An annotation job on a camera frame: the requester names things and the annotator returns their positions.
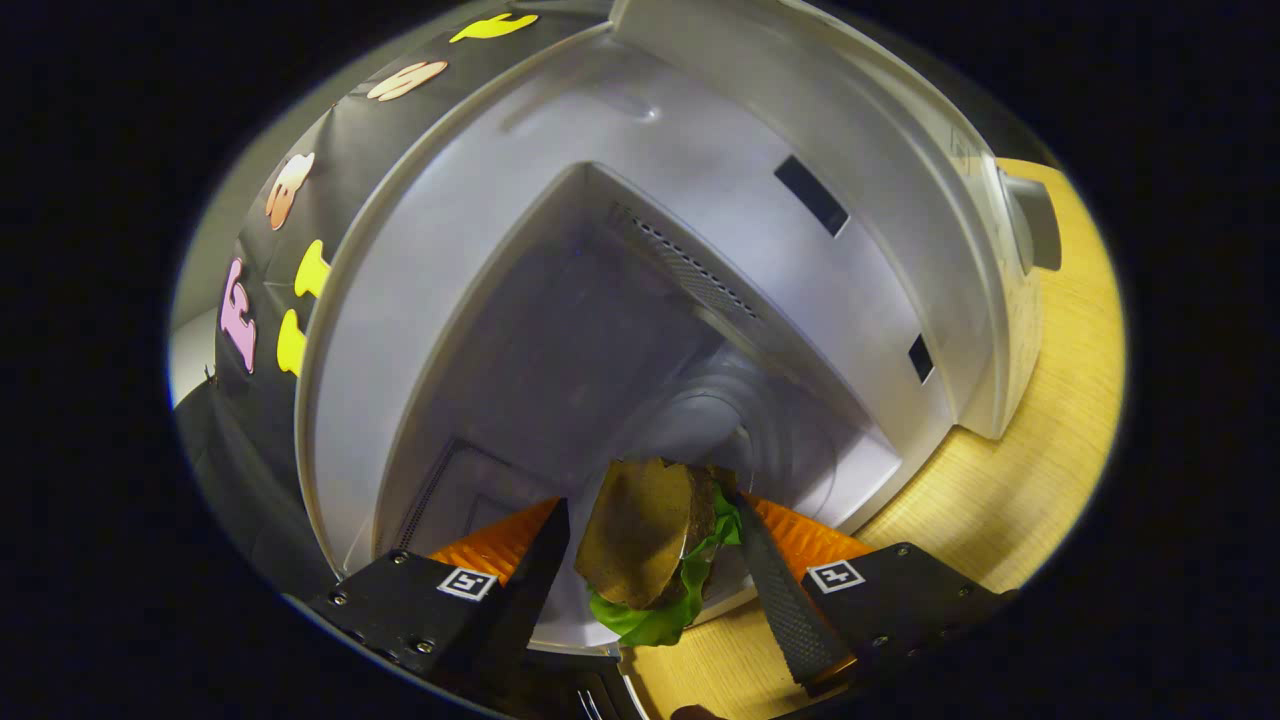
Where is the brown bread lettuce sandwich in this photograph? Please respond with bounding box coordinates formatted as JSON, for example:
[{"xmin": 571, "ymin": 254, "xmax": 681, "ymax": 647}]
[{"xmin": 574, "ymin": 458, "xmax": 746, "ymax": 648}]

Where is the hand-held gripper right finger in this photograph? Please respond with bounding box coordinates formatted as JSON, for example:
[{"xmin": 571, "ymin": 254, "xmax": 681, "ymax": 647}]
[{"xmin": 735, "ymin": 490, "xmax": 1016, "ymax": 699}]

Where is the white microwave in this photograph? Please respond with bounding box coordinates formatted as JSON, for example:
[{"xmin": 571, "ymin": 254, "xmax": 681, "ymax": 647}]
[{"xmin": 296, "ymin": 0, "xmax": 1063, "ymax": 720}]

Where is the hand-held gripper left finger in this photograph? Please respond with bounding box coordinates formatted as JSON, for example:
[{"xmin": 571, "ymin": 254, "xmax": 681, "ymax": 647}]
[{"xmin": 305, "ymin": 497, "xmax": 571, "ymax": 691}]

